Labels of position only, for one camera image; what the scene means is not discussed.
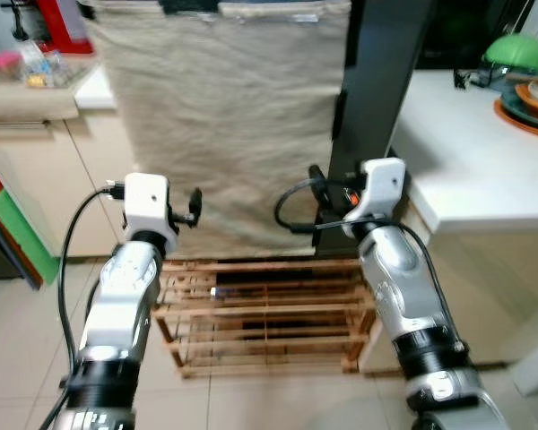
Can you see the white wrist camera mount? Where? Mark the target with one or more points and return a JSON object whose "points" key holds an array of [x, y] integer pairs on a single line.
{"points": [[377, 188], [148, 202]]}

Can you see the green dome cover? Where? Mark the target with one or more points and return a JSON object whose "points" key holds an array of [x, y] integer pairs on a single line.
{"points": [[518, 52]]}

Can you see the orange plate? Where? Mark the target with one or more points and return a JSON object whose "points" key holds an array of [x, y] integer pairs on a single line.
{"points": [[507, 115]]}

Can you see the green cutting board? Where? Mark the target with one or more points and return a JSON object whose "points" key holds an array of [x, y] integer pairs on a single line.
{"points": [[22, 233]]}

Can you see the beige kitchen cabinet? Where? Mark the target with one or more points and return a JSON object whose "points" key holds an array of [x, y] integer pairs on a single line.
{"points": [[63, 179]]}

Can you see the dark green plate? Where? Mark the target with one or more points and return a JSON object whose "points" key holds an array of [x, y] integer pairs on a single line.
{"points": [[520, 106]]}

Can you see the red coffee machine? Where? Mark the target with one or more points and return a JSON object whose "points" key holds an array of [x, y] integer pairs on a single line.
{"points": [[65, 25]]}

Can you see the clear snack container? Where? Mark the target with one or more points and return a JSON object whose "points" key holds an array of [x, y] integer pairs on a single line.
{"points": [[47, 67]]}

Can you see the beige burlap cloth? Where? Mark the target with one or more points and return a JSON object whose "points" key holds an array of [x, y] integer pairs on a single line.
{"points": [[224, 125]]}

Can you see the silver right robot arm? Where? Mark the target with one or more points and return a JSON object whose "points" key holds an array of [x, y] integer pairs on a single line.
{"points": [[399, 287]]}

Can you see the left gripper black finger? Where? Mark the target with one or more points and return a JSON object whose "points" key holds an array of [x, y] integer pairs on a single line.
{"points": [[196, 204]]}

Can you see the wooden slatted rack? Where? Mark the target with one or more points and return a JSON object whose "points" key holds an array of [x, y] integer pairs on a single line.
{"points": [[269, 313]]}

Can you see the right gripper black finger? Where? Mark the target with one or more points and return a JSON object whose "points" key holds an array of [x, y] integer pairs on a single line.
{"points": [[317, 184]]}

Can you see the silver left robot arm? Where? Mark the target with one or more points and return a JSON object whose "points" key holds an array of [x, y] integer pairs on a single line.
{"points": [[125, 296]]}

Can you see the beige towel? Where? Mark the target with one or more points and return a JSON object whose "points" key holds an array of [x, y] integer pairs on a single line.
{"points": [[27, 103]]}

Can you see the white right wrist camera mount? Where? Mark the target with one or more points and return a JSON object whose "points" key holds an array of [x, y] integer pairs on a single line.
{"points": [[377, 188]]}

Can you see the dark cutting board holder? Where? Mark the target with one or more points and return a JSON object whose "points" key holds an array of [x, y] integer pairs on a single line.
{"points": [[4, 264]]}

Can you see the white counter unit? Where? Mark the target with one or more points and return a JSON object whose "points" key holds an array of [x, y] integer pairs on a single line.
{"points": [[466, 170]]}

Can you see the pink lidded container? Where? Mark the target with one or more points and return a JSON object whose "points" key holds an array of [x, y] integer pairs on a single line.
{"points": [[4, 67]]}

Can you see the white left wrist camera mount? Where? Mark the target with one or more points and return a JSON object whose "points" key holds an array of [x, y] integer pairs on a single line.
{"points": [[148, 202]]}

